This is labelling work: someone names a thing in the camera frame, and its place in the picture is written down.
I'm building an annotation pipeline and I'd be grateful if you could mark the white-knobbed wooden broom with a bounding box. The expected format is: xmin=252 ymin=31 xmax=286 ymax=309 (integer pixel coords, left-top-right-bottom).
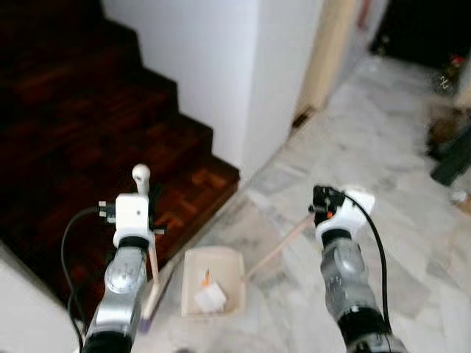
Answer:
xmin=132 ymin=164 xmax=180 ymax=333

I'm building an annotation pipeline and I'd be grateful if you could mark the cream long-handled dustpan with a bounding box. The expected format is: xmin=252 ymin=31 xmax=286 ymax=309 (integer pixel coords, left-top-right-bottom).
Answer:
xmin=181 ymin=212 xmax=317 ymax=319

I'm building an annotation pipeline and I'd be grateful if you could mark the small white floor object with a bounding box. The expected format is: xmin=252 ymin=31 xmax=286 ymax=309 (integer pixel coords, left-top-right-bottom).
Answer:
xmin=450 ymin=189 xmax=470 ymax=206

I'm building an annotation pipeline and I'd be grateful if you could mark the crumpled white paper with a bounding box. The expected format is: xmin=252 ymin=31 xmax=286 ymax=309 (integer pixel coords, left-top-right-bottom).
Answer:
xmin=194 ymin=282 xmax=228 ymax=314

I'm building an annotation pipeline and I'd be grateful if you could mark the dark wooden staircase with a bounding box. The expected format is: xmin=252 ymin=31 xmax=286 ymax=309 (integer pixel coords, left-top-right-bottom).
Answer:
xmin=0 ymin=0 xmax=241 ymax=318

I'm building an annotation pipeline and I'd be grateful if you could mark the black slanted object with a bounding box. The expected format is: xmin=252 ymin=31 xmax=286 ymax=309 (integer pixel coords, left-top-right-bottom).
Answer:
xmin=430 ymin=125 xmax=471 ymax=187

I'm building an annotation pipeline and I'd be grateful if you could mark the red and black object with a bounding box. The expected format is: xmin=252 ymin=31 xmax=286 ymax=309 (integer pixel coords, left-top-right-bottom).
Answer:
xmin=441 ymin=54 xmax=469 ymax=93

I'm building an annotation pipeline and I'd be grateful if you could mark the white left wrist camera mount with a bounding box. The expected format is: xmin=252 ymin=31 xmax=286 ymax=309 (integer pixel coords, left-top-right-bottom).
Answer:
xmin=113 ymin=194 xmax=156 ymax=248

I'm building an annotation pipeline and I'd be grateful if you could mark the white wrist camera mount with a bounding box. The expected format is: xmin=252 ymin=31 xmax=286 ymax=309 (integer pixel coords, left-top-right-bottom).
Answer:
xmin=113 ymin=194 xmax=156 ymax=248
xmin=316 ymin=187 xmax=377 ymax=244

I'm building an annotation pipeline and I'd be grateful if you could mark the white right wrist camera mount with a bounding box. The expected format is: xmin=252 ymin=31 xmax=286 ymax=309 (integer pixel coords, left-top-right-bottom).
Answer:
xmin=316 ymin=187 xmax=377 ymax=244

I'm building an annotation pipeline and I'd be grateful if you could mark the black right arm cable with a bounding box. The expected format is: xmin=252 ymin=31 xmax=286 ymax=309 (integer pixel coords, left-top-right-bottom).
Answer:
xmin=359 ymin=209 xmax=392 ymax=329

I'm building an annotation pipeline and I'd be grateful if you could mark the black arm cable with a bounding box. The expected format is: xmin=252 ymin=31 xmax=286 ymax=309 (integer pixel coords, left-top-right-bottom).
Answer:
xmin=359 ymin=209 xmax=392 ymax=329
xmin=60 ymin=207 xmax=113 ymax=348

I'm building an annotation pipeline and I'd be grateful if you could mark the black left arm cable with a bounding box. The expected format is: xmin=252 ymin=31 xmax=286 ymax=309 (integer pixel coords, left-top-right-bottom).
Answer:
xmin=60 ymin=207 xmax=113 ymax=348

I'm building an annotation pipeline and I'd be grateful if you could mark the beige door frame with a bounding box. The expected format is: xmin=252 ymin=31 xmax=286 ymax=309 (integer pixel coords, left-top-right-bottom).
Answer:
xmin=297 ymin=0 xmax=362 ymax=120

